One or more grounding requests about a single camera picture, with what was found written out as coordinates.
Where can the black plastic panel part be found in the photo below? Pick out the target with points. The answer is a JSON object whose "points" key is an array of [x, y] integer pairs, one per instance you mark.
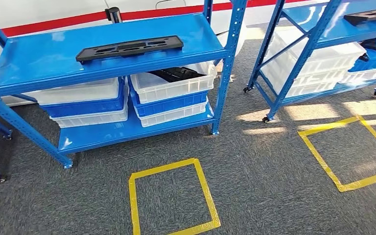
{"points": [[87, 55], [356, 18]]}

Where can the yellow floor tape square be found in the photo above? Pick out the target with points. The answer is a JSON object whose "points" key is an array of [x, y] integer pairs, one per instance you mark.
{"points": [[134, 201]]}

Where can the large white plastic crate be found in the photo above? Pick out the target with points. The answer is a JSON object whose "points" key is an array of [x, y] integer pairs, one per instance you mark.
{"points": [[324, 65]]}

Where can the black stanchion post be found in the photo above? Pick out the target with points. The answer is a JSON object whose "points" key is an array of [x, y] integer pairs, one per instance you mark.
{"points": [[114, 14]]}

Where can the black plastic bracket part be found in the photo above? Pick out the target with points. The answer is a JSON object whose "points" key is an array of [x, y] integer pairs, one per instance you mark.
{"points": [[371, 45]]}

